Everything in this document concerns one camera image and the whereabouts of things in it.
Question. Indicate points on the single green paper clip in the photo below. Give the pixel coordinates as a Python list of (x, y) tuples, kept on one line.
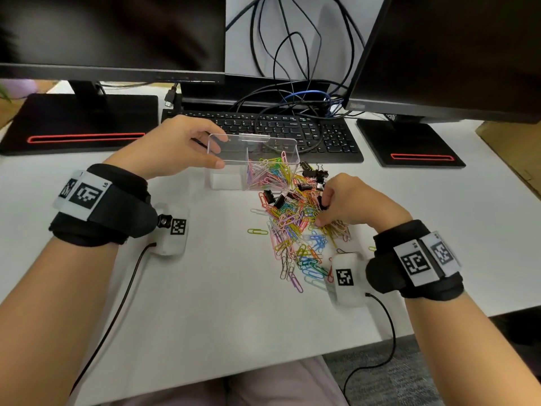
[(257, 231)]

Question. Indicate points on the person's right forearm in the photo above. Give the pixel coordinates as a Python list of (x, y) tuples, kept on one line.
[(465, 355)]

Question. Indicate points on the black usb plug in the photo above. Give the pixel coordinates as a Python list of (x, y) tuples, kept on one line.
[(170, 99)]

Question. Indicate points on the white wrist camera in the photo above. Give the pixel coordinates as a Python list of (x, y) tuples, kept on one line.
[(348, 295), (169, 245)]

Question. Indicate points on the heap of sorted paper clips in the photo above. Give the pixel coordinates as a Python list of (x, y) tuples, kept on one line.
[(270, 175)]

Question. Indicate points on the pile of colourful paper clips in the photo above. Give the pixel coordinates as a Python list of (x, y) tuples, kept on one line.
[(291, 232)]

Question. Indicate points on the person's right hand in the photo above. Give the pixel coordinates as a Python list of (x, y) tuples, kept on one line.
[(359, 202)]

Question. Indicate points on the lilac cup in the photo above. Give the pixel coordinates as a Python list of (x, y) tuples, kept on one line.
[(21, 88)]

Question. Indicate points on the person's left hand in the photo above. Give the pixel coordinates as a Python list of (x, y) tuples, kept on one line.
[(169, 147)]

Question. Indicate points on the brown cardboard box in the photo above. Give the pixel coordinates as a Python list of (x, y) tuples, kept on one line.
[(515, 152), (8, 114)]

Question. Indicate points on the clear plastic divided box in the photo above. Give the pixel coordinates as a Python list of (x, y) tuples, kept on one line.
[(228, 181)]

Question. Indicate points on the black monitor stand red stripe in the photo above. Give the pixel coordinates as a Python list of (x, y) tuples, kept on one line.
[(84, 118), (405, 139)]

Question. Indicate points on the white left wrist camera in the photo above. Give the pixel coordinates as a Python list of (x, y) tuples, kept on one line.
[(169, 245)]

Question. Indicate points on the pile of black binder clips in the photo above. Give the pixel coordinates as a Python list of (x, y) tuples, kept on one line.
[(312, 173)]

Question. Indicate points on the black computer monitor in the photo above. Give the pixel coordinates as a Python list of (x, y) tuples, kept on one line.
[(456, 50), (105, 29)]

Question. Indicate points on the grey desk partition panel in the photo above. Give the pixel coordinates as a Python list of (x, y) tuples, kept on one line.
[(236, 59)]

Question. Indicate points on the black keyboard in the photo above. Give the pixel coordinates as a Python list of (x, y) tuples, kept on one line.
[(296, 126)]

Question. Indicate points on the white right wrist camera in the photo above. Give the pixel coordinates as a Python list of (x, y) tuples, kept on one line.
[(348, 295)]

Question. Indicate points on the person's left forearm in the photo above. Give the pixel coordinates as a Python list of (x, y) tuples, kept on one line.
[(42, 325)]

